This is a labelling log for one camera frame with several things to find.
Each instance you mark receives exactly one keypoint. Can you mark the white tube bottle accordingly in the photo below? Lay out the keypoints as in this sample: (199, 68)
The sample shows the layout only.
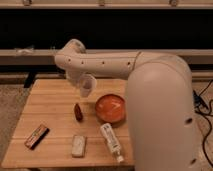
(112, 141)

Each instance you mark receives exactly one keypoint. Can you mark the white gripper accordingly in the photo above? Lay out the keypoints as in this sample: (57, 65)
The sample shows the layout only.
(73, 76)

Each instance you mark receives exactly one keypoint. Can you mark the white rectangular block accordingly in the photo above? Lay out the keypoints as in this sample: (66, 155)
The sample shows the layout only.
(78, 146)

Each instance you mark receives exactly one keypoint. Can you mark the dark red brown object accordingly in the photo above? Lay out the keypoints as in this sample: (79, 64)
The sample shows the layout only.
(78, 113)

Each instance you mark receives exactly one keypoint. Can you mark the orange ceramic bowl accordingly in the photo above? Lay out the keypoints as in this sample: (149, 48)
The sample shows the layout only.
(110, 108)

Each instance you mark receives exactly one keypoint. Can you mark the wooden table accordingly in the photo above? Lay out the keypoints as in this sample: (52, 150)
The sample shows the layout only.
(51, 103)

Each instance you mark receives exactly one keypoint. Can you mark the red black rectangular box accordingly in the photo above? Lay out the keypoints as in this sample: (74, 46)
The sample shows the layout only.
(37, 135)

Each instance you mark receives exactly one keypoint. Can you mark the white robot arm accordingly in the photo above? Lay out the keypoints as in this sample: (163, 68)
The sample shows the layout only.
(158, 100)

